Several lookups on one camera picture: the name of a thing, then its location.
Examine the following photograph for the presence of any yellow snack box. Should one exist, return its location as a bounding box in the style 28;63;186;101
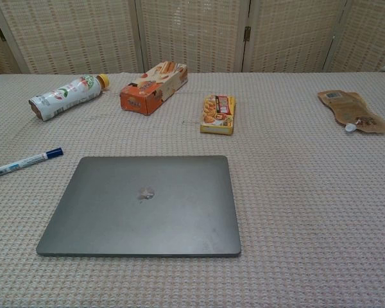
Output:
200;94;237;135

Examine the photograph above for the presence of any beige waffle tablecloth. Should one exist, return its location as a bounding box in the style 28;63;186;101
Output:
0;72;385;308

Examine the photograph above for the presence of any white labelled drink bottle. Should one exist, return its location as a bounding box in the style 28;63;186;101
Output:
28;73;112;122

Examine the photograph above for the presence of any woven folding screen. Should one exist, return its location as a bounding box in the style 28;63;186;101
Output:
0;0;385;78

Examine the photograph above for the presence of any grey silver laptop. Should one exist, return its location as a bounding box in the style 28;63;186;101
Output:
35;155;242;259

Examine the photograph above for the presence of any brown spouted pouch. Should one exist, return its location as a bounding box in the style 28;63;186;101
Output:
317;90;385;133

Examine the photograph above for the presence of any orange biscuit box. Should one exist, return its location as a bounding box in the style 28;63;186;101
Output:
119;62;189;116

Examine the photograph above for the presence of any white blue-capped marker pen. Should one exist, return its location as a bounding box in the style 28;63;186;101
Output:
0;147;64;180

